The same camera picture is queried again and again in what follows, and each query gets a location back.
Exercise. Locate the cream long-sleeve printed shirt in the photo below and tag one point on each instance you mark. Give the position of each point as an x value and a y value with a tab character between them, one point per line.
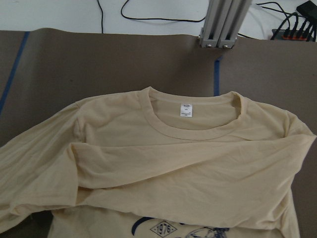
146	164

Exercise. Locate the grey aluminium frame post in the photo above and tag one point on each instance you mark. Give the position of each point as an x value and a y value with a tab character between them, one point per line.
222	23

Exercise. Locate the black power strip with plugs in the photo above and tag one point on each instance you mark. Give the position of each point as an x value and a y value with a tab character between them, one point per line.
300	25

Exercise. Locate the brown table mat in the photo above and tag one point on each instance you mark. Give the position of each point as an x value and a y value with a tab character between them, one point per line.
44	71

